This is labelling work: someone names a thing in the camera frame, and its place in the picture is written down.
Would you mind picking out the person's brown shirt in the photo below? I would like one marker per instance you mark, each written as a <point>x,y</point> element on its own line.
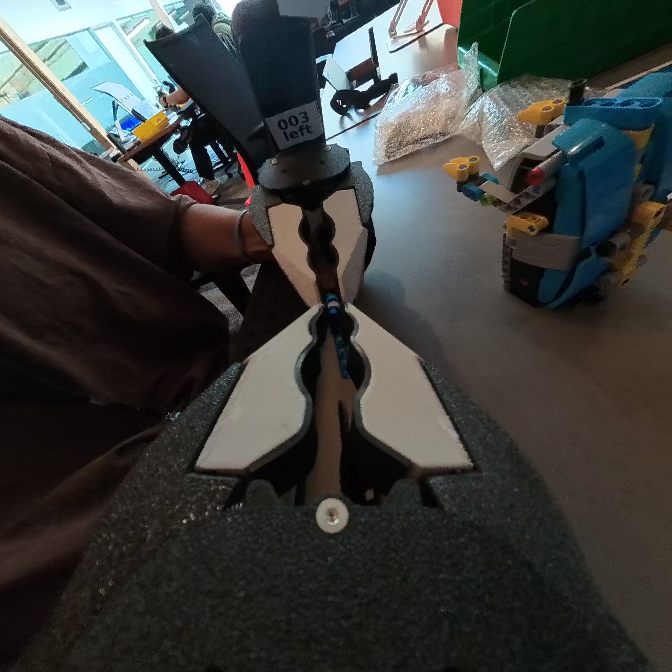
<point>78,315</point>

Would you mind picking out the person's left forearm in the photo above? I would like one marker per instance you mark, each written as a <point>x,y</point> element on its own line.
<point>210,236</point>

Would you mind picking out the toy brick robot model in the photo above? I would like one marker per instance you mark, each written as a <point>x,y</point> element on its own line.
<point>588,210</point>

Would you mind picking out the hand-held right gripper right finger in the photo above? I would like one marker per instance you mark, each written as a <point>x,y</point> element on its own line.
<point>409,414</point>

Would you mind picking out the yellow storage bin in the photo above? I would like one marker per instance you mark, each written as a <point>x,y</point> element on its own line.
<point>149,126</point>

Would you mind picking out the orange storage bin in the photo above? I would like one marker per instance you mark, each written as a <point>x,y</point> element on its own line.
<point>450,10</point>

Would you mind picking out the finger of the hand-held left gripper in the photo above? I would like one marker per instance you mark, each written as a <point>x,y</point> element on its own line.
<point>288,236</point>
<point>351,236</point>

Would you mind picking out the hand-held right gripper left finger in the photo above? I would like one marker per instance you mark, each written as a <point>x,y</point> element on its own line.
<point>252,420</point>

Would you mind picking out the green storage bin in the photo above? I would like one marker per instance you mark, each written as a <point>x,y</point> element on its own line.
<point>567,36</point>

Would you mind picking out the blue brick beam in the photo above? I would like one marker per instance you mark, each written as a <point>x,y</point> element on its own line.
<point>344,357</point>

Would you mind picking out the person's left hand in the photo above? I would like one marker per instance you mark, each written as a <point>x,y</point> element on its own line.
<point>258,246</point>

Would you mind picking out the grey wristband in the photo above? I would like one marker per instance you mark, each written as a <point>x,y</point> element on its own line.
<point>240,236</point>

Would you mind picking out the small white box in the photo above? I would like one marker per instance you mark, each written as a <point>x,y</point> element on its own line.
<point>336,73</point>

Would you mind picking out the black office chair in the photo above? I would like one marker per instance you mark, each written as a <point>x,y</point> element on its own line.
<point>210,78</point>

